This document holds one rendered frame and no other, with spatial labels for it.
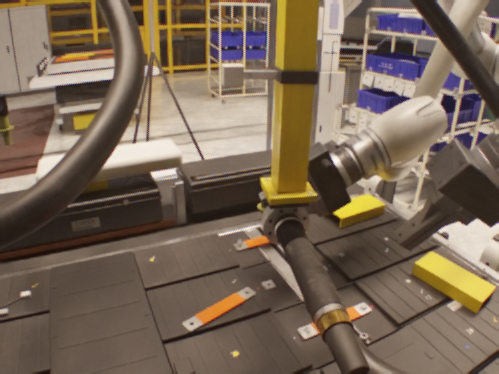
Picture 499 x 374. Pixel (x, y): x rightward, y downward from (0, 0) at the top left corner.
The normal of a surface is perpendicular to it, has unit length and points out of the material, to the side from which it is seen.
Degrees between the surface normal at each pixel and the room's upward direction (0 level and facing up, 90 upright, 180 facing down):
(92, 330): 0
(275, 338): 0
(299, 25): 90
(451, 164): 60
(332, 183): 90
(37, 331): 0
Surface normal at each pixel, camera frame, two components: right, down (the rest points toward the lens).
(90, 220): 0.42, 0.40
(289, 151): 0.16, 0.43
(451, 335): 0.02, -0.90
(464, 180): -0.02, 0.68
